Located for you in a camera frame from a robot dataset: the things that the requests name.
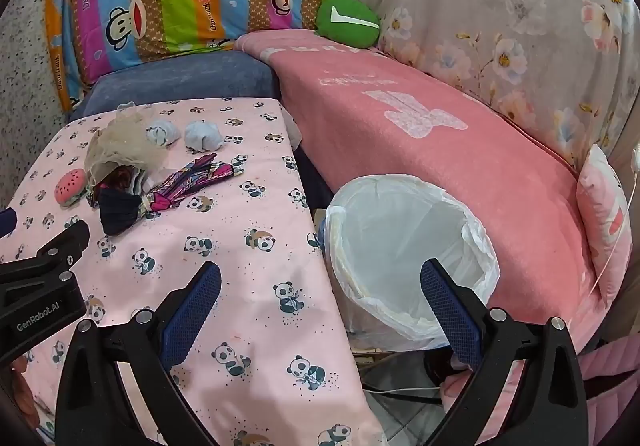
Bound light blue cloth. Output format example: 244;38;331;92
184;120;225;152
146;119;180;147

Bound pink pillow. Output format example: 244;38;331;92
575;143;633;309

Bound beige mesh net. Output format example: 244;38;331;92
85;101;168;187

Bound blue-grey cushion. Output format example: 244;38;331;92
70;49;281;122

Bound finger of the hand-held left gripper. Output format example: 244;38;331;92
0;220;92;284

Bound pink blanket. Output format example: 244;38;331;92
235;29;608;407

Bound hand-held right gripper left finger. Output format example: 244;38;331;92
54;261;222;446

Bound grey floral sheet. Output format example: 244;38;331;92
350;0;640;172

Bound bin with white plastic bag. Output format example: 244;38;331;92
320;175;501;352

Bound green round check-mark cushion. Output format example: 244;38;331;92
315;0;382;50

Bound colourful striped cloth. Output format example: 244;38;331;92
140;153;246;214

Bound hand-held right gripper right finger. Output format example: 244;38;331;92
419;259;590;446

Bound watermelon slice toy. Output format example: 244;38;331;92
54;167;90;208

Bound dark navy cloth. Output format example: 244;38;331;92
97;186;143;237

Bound pink panda printed cloth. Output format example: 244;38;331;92
0;96;388;446

